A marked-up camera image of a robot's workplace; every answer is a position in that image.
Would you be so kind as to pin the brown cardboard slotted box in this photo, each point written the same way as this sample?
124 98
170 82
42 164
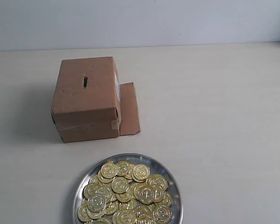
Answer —
89 103

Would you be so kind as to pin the round steel plate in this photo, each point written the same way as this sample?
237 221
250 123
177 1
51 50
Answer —
155 167

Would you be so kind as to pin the gold coin top middle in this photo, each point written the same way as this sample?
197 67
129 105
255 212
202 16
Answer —
123 168

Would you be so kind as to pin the gold coin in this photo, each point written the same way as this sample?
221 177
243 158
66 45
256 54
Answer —
96 202
120 185
140 172
146 194
123 168
162 214
109 170

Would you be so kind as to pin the gold coin top right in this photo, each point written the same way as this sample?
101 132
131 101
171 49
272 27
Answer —
140 172

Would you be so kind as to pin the gold coin top left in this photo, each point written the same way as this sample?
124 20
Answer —
109 170

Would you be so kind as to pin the gold coin right centre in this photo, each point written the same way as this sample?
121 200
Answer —
146 194

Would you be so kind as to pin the gold coin left centre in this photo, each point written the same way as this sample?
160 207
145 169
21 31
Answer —
96 202

